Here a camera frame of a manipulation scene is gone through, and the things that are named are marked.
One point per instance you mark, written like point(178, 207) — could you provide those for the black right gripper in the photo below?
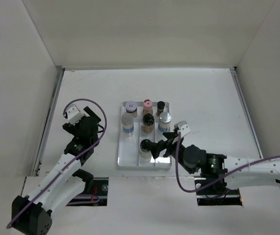
point(156, 148)

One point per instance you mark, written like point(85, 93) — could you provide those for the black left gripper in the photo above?
point(73, 129)

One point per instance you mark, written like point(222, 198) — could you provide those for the black stopper jar white contents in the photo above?
point(145, 151)

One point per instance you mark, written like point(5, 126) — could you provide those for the black stopper jar brown contents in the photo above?
point(147, 124)

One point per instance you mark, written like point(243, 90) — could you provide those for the black cap red label bottle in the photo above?
point(160, 108)

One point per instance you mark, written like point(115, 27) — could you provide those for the pink cap spice jar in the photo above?
point(147, 107)

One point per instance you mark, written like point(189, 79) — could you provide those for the white cap blue label jar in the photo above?
point(127, 124)

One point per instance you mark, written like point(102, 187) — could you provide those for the grey lid sauce jar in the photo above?
point(132, 108)

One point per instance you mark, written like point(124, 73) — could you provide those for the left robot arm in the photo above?
point(33, 213)

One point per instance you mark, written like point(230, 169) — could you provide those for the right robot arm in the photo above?
point(219, 171)

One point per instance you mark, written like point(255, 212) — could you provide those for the white divided organizer tray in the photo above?
point(129, 157)

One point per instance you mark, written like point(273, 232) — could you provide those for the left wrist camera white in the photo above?
point(73, 115)

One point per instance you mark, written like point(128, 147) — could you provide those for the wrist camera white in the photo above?
point(73, 115)
point(182, 128)

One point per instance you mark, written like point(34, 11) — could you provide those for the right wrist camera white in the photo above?
point(182, 128)

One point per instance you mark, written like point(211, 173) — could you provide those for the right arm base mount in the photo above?
point(219, 195)

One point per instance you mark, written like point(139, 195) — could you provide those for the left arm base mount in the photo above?
point(94, 195)

